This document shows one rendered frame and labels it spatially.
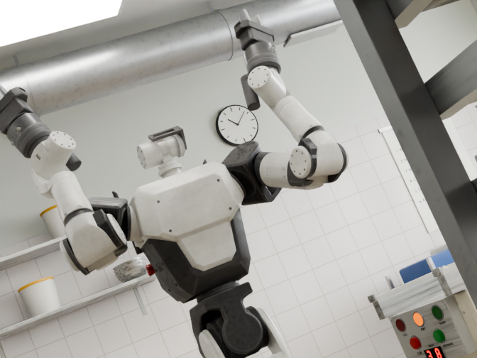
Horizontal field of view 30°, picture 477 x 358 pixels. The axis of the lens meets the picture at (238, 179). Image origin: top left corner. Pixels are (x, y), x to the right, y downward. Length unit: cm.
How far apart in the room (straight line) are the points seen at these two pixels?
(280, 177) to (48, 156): 57
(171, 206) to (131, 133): 421
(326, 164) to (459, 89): 142
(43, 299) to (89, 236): 381
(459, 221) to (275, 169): 152
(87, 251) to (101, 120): 445
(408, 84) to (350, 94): 624
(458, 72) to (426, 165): 8
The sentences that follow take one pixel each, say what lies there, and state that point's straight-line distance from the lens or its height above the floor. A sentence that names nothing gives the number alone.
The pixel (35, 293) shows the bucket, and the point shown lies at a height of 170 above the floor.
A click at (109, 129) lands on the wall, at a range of 637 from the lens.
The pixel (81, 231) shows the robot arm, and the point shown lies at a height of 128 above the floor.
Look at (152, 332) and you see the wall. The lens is 608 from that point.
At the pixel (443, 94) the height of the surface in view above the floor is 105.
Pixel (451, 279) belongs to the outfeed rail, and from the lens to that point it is 211.
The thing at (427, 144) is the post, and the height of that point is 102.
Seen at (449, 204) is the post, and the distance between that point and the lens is 74.
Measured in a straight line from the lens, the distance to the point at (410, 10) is 77.
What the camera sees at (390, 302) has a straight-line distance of 236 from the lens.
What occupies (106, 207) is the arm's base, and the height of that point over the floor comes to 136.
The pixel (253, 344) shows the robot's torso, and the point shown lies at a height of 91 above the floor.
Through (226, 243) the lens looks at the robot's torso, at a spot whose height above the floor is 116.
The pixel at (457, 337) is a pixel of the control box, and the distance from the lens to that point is 215.
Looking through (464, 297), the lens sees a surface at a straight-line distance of 213.
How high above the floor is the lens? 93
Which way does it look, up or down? 10 degrees up
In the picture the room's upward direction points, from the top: 23 degrees counter-clockwise
